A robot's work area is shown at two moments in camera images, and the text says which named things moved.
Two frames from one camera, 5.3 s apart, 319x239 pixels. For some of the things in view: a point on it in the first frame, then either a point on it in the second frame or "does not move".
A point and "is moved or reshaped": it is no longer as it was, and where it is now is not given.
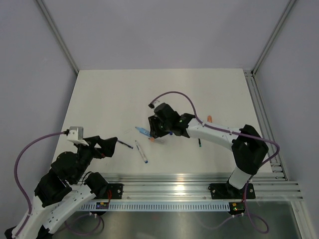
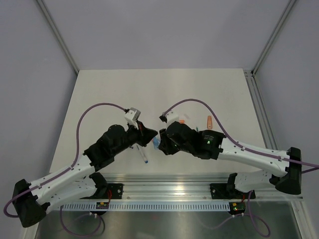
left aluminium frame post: (58, 37) does not move
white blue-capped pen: (146, 161) does not move
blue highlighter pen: (143, 131) is moved or reshaped
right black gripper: (155, 132) -> (165, 145)
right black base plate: (226, 191) does not move
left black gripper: (107, 146) -> (145, 135)
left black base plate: (116, 190) does not move
